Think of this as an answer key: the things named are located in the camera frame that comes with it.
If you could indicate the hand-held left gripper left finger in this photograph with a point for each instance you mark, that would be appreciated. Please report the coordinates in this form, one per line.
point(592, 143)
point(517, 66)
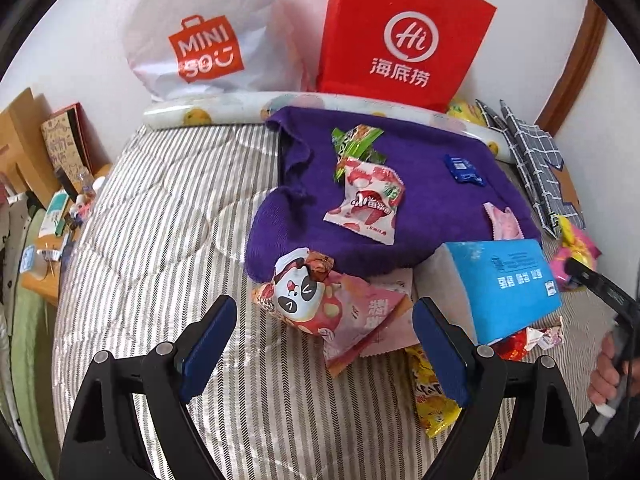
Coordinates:
point(210, 345)

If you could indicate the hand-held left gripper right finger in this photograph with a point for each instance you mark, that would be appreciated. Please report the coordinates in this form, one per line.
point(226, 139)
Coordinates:
point(440, 355)

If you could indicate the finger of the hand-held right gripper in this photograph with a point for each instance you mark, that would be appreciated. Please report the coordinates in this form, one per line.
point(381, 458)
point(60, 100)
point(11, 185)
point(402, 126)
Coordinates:
point(600, 285)

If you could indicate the yellow snack packet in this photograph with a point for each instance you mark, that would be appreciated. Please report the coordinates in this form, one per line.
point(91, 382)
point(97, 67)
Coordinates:
point(430, 400)

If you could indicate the pink and yellow snack bag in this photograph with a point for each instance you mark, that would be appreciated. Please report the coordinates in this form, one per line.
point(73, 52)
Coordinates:
point(575, 242)

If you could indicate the pink triangular snack packet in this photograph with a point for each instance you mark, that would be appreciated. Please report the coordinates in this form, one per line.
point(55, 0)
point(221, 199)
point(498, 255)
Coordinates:
point(367, 325)

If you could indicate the red snack packet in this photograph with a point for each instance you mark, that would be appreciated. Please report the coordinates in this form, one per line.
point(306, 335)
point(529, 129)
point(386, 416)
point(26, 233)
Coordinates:
point(525, 342)

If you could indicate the small pink sachet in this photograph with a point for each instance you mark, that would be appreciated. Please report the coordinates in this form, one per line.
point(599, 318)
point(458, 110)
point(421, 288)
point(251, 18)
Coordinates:
point(502, 221)

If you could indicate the white red lychee packet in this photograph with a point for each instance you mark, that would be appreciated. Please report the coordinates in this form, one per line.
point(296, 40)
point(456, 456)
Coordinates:
point(367, 200)

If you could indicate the small blue sachet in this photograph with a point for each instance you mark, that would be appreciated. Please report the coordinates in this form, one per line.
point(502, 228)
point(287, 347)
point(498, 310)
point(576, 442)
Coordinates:
point(463, 167)

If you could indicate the green snack packet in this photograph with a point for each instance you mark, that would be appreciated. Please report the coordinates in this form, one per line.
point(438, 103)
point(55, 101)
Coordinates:
point(357, 142)

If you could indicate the person's right hand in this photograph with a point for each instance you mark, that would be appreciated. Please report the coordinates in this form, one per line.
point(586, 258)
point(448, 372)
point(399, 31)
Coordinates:
point(605, 375)

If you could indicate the blue tissue pack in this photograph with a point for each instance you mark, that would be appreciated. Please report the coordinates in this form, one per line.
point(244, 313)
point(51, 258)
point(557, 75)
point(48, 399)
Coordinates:
point(505, 290)

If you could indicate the grey striped quilt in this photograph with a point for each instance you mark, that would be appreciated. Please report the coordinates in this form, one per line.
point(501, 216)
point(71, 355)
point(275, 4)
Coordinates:
point(175, 210)

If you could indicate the grey checked star cloth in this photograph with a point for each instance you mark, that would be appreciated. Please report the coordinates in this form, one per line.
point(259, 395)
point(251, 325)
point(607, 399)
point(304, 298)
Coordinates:
point(535, 160)

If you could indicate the purple towel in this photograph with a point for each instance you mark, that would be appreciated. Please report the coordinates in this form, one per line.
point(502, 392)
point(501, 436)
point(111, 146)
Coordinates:
point(300, 210)

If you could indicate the wooden nightstand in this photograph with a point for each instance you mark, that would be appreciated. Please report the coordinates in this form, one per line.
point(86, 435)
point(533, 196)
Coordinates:
point(45, 285)

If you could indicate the green blanket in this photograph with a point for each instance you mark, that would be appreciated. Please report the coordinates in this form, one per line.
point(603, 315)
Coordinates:
point(27, 360)

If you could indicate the clear plastic cup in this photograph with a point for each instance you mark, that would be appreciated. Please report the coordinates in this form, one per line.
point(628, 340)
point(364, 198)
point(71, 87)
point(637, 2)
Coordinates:
point(36, 260)

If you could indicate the green white tube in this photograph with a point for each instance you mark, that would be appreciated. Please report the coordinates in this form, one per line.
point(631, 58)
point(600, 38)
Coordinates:
point(54, 214)

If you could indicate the yellow chip bag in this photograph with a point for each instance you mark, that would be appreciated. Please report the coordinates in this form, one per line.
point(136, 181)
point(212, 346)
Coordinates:
point(465, 112)

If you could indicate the long printed roll pillow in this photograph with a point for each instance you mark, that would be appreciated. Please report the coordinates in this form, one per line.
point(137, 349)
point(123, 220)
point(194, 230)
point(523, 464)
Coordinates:
point(210, 112)

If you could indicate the brown notebook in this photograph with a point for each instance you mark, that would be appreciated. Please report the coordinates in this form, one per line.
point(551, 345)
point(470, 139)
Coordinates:
point(67, 140)

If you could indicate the wooden headboard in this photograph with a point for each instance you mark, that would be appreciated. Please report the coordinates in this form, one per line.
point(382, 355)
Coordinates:
point(20, 135)

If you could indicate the white plastic shopping bag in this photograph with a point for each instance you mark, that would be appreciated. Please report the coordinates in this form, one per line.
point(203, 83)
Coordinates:
point(210, 35)

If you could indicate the red paper bag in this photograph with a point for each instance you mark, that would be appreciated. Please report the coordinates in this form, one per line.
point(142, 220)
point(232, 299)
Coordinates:
point(405, 35)

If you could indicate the wooden door frame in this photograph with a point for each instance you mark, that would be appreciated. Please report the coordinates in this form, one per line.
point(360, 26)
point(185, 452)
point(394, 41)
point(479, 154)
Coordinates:
point(575, 70)

